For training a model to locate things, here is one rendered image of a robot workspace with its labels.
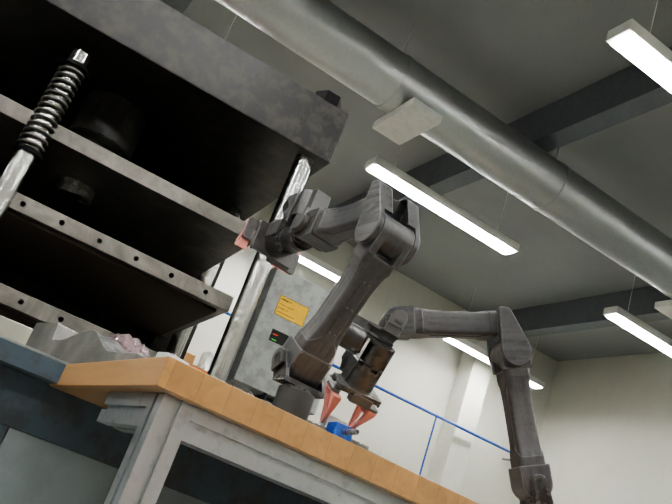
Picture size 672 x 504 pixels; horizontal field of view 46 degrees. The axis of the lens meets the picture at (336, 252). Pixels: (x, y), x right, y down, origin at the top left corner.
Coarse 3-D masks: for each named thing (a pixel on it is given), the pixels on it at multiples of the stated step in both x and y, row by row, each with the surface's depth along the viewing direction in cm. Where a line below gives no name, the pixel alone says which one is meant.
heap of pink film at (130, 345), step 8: (112, 336) 158; (120, 336) 158; (128, 336) 157; (120, 344) 154; (128, 344) 154; (136, 344) 156; (144, 344) 157; (128, 352) 152; (136, 352) 152; (144, 352) 156
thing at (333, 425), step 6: (330, 420) 163; (336, 420) 164; (324, 426) 163; (330, 426) 161; (336, 426) 159; (342, 426) 160; (348, 426) 161; (330, 432) 160; (336, 432) 159; (342, 432) 159; (348, 432) 157; (354, 432) 155; (348, 438) 160
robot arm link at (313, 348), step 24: (384, 240) 128; (408, 240) 130; (360, 264) 129; (384, 264) 130; (336, 288) 132; (360, 288) 130; (336, 312) 130; (312, 336) 130; (336, 336) 131; (312, 360) 131; (312, 384) 132
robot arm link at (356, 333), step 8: (400, 312) 161; (360, 320) 163; (392, 320) 161; (400, 320) 161; (352, 328) 161; (360, 328) 162; (368, 328) 162; (376, 328) 162; (384, 328) 160; (392, 328) 161; (400, 328) 160; (344, 336) 160; (352, 336) 160; (360, 336) 160; (384, 336) 164; (392, 336) 161; (344, 344) 161; (352, 344) 160; (360, 344) 160; (352, 352) 162
